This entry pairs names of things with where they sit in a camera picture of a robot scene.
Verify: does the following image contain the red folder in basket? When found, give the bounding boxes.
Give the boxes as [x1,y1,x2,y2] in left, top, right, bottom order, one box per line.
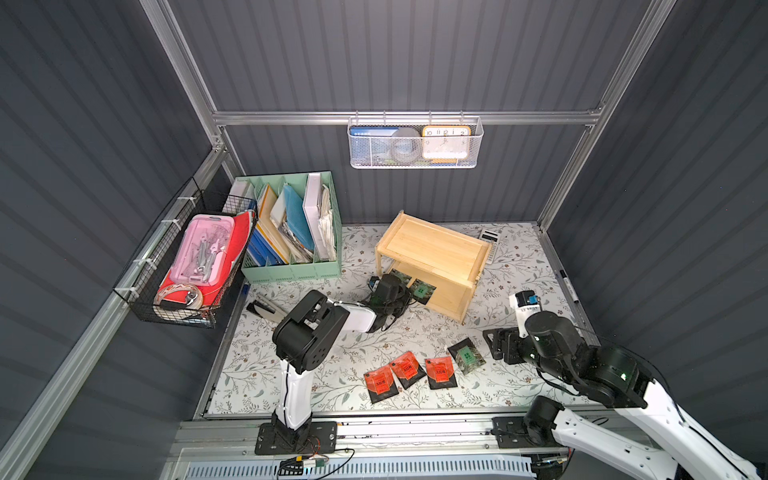
[152,210,253,311]

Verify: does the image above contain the red tea bag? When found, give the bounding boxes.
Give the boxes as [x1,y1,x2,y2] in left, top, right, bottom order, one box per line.
[389,351,426,390]
[425,356,458,390]
[363,366,399,404]

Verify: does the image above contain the red tea bag middle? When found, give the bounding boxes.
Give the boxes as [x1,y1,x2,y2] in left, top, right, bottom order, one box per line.
[389,351,426,390]

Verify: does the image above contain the white mesh hanging basket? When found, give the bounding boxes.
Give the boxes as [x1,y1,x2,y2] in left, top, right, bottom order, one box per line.
[347,112,485,170]

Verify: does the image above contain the yellow white alarm clock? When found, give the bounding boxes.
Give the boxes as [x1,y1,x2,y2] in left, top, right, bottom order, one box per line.
[422,125,472,162]

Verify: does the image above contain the red tea bag left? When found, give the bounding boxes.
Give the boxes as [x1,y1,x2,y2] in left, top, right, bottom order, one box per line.
[363,366,399,404]

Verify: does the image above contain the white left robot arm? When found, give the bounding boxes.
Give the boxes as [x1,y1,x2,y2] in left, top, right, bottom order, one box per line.
[254,273,412,456]

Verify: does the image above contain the green tea bag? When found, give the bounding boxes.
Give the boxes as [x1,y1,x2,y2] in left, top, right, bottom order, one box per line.
[447,338,485,375]
[389,269,414,288]
[409,279,436,305]

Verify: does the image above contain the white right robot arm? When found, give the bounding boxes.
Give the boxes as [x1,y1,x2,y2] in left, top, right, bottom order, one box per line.
[491,311,761,479]

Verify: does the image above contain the green file organizer box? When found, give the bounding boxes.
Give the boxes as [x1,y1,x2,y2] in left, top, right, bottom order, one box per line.
[224,171,342,284]

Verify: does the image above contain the white scientific calculator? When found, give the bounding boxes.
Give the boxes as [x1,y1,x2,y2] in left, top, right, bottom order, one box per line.
[478,229,500,265]

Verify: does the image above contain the light wooden two-tier shelf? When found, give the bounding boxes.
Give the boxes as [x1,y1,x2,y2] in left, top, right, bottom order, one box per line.
[375,212,491,324]

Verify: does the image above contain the blue box in basket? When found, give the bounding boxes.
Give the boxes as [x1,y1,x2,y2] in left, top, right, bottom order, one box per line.
[348,126,398,169]

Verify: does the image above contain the red tea bag right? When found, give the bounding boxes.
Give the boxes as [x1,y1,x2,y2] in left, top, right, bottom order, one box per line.
[425,356,458,390]

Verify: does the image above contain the grey tape roll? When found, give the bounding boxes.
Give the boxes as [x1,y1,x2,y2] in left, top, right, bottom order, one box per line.
[390,127,422,164]

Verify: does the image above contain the black marker pen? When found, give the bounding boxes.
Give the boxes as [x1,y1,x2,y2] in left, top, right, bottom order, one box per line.
[559,270,580,304]

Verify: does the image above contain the black wire wall basket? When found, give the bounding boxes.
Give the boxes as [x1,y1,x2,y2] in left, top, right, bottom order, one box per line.
[115,180,256,329]

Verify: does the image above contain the pink plastic tool case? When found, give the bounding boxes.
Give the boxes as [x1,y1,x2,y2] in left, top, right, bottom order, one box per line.
[170,214,235,287]

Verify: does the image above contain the clear tape dispenser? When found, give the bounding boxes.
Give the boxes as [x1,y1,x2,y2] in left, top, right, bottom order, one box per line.
[153,284,204,310]

